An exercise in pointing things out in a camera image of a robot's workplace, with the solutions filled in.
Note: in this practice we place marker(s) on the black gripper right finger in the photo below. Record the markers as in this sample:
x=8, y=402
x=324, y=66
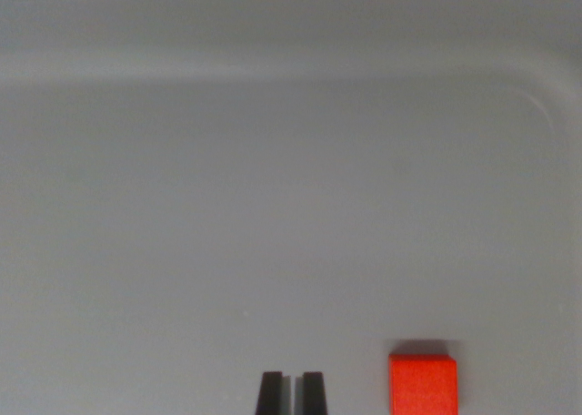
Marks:
x=314, y=394

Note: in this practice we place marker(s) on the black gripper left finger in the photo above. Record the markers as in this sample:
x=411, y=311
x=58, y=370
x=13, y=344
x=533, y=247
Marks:
x=272, y=394

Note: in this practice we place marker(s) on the red block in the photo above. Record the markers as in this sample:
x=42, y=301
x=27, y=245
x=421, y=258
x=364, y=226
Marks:
x=423, y=385

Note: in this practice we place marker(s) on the grey plastic tray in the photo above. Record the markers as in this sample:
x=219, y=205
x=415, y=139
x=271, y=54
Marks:
x=273, y=183

